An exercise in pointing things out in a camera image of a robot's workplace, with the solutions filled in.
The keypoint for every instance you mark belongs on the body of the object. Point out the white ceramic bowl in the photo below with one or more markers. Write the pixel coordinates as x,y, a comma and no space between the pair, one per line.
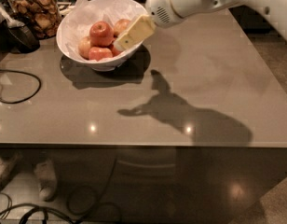
108,64

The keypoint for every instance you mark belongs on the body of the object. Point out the black appliance with scoop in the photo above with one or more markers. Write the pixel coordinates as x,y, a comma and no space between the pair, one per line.
19,35

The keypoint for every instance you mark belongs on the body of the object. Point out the front red apple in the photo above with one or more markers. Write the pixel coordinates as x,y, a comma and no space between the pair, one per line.
97,53

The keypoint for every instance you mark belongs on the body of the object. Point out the right lower red apple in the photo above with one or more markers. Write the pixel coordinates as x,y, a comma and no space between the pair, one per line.
115,51

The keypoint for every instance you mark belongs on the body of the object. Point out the white shoe right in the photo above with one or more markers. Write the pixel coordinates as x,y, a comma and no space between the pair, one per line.
47,179

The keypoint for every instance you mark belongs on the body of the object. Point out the white shoe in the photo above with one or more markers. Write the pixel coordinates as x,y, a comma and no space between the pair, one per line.
47,179
6,168

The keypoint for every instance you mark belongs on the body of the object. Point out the left pale apple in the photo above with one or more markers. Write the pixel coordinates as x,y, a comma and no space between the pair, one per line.
84,46

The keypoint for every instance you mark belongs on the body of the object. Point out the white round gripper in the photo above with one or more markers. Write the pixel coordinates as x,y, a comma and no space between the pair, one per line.
159,4

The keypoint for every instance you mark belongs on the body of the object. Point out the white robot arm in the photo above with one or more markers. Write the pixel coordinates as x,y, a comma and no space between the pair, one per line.
273,11

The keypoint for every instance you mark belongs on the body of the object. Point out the red apple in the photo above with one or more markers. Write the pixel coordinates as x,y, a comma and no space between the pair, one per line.
115,51
97,53
101,34

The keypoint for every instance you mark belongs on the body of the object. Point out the white shoe left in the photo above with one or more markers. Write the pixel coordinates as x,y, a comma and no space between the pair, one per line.
6,168

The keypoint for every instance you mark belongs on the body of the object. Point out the glass jar of dried chips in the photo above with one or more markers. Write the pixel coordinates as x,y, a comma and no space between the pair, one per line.
43,15

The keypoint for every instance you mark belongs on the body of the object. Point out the back right yellow-red apple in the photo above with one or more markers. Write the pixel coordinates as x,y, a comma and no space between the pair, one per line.
121,26

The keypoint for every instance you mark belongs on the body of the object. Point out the top red apple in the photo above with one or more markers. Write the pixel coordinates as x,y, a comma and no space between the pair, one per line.
101,34

